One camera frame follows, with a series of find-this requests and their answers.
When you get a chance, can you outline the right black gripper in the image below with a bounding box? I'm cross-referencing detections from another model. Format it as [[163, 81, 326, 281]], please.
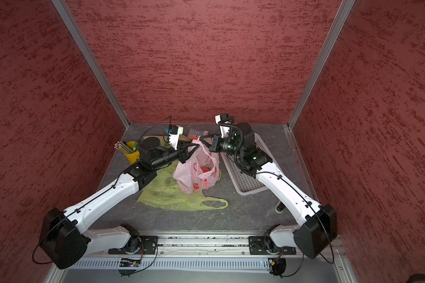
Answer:
[[200, 133, 245, 156]]

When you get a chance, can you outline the aluminium front rail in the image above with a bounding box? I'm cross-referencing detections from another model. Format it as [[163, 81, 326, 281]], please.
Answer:
[[58, 231, 346, 259]]

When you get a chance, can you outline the aluminium corner post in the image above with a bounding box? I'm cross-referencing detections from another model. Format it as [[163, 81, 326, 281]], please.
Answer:
[[51, 0, 131, 129], [288, 0, 355, 131]]

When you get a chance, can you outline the crayon box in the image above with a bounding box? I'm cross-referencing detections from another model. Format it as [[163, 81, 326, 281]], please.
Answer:
[[187, 129, 209, 140]]

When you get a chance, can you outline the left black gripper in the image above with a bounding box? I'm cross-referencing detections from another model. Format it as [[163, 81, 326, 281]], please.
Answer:
[[151, 139, 200, 169]]

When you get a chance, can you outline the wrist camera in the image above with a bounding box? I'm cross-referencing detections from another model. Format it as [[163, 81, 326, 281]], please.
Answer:
[[165, 125, 184, 150], [215, 113, 235, 138]]

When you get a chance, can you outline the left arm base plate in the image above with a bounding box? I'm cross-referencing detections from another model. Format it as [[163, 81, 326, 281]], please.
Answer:
[[108, 235, 158, 255]]

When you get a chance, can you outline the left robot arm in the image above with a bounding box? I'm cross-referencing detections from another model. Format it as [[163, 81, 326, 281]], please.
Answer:
[[38, 137, 199, 270]]

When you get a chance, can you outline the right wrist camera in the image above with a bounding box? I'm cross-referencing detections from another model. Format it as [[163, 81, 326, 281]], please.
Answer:
[[215, 113, 235, 138]]

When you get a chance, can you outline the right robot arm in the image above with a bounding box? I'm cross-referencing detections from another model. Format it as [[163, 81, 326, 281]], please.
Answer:
[[199, 121, 338, 259]]

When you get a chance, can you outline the left aluminium corner post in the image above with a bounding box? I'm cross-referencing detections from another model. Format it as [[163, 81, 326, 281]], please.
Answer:
[[51, 0, 131, 129]]

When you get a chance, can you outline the yellow pencil cup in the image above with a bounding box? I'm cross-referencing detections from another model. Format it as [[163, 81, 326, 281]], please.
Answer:
[[114, 141, 140, 165]]

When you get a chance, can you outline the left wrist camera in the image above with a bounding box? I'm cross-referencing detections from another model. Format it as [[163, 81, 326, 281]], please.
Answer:
[[165, 125, 184, 150]]

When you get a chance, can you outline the green plastic bag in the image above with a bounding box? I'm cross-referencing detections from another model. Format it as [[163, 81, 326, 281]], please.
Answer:
[[138, 161, 229, 212]]

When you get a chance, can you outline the white plastic basket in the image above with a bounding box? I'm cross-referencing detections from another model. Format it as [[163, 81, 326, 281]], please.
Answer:
[[220, 133, 279, 196]]

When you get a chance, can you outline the pink plastic bag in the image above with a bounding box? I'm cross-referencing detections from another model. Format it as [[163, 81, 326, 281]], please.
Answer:
[[173, 140, 220, 194]]

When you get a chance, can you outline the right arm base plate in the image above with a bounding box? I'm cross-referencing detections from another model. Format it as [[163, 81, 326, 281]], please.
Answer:
[[248, 236, 296, 256]]

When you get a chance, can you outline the right aluminium corner post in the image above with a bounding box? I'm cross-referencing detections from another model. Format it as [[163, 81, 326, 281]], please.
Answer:
[[288, 0, 355, 131]]

